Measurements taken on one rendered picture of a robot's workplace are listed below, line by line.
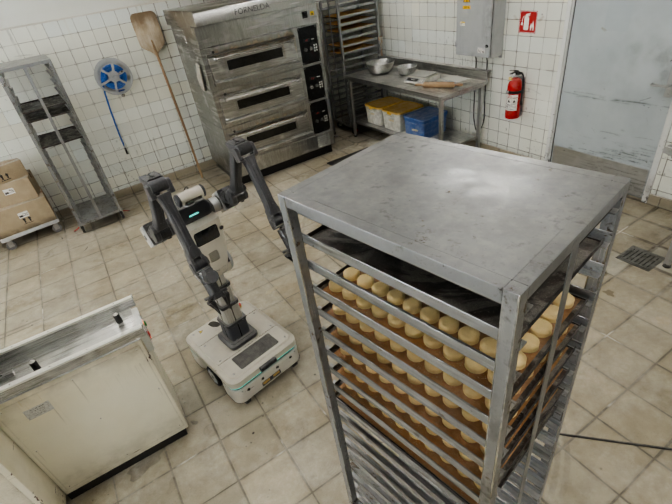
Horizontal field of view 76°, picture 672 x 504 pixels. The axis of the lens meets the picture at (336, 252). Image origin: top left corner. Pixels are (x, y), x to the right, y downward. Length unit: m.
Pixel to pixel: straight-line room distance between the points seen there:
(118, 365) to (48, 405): 0.34
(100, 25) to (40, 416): 4.56
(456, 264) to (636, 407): 2.37
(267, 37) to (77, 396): 4.28
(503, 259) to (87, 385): 2.15
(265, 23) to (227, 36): 0.48
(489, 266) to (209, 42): 4.80
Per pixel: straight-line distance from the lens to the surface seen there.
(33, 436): 2.71
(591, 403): 3.00
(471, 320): 0.88
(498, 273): 0.78
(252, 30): 5.51
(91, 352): 2.43
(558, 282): 1.02
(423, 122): 5.62
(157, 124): 6.34
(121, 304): 2.65
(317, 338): 1.39
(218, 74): 5.36
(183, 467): 2.91
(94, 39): 6.13
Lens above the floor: 2.30
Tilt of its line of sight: 34 degrees down
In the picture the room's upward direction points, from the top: 9 degrees counter-clockwise
